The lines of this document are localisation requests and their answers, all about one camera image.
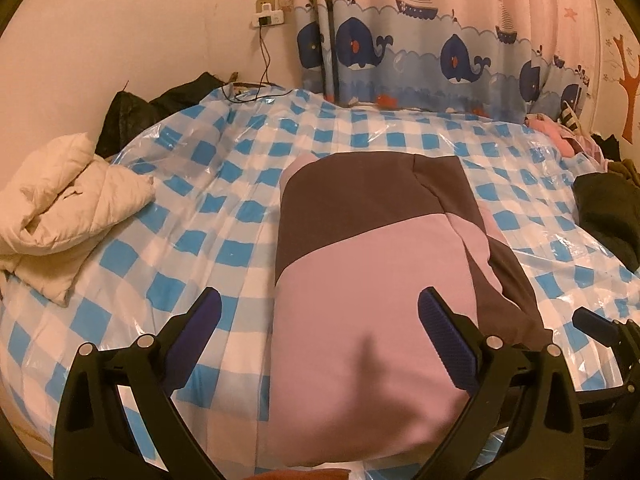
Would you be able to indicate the black jacket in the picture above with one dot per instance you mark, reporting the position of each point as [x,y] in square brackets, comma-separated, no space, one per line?
[125,115]

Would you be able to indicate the black white striped cloth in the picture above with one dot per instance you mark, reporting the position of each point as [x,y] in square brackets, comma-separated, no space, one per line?
[570,115]

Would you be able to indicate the blue white checked bed cover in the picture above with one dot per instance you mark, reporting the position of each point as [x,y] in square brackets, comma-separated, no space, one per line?
[200,170]

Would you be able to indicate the pink blue whale print curtain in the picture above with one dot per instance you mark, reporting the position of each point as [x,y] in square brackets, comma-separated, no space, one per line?
[425,20]

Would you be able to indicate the dark green clothing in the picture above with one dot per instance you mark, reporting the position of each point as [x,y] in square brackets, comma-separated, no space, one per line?
[610,215]

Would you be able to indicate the white wall socket with charger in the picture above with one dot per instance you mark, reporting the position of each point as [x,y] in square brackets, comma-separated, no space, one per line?
[267,12]

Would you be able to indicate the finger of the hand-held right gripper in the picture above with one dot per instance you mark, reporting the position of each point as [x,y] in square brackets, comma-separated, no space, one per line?
[595,327]

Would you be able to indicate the pink and brown hoodie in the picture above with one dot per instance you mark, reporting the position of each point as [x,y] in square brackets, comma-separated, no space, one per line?
[360,310]

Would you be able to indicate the red tree wall sticker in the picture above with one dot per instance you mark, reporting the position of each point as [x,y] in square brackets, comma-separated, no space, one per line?
[631,85]

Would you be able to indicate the cream padded jacket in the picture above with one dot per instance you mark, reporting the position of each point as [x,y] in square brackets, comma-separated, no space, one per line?
[65,200]

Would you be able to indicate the pink clothing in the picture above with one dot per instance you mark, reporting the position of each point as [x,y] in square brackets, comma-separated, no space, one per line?
[560,137]

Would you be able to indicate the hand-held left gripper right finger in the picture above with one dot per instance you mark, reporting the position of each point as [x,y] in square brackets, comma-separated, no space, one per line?
[445,340]

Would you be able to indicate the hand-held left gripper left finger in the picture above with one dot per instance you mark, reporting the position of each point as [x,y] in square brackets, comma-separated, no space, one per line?
[202,320]

